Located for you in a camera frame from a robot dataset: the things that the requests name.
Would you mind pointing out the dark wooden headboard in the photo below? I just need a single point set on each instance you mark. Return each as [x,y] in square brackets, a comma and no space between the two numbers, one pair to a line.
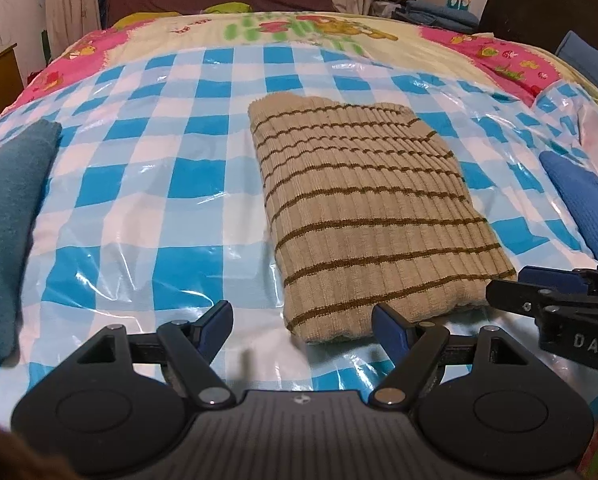
[539,15]

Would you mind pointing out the blue knit garment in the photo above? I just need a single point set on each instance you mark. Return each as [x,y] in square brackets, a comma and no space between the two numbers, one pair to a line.
[589,210]

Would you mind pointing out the blue pillow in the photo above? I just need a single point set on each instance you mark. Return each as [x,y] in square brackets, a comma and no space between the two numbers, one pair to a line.
[589,70]

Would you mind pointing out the teal knit garment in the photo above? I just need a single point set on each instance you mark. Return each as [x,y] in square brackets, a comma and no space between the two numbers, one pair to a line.
[9,210]

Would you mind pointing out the yellow-green pillow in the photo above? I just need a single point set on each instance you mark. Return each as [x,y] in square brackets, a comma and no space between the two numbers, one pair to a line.
[226,8]
[134,20]

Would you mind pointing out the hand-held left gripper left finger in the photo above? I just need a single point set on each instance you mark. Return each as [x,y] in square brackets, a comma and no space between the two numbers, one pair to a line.
[216,327]

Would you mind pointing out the blue checkered plastic sheet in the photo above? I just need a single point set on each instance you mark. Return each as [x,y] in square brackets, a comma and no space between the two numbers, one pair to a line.
[154,210]

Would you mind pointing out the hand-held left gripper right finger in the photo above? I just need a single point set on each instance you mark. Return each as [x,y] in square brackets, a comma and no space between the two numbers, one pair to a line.
[389,330]

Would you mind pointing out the stack of folded blue clothes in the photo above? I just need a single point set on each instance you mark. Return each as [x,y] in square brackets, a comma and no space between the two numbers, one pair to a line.
[434,15]

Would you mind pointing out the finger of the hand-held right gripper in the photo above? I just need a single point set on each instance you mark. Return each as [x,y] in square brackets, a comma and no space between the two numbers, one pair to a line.
[544,276]
[514,295]

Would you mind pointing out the beige striped knit sweater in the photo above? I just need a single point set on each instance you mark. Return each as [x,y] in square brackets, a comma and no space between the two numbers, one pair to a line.
[369,210]

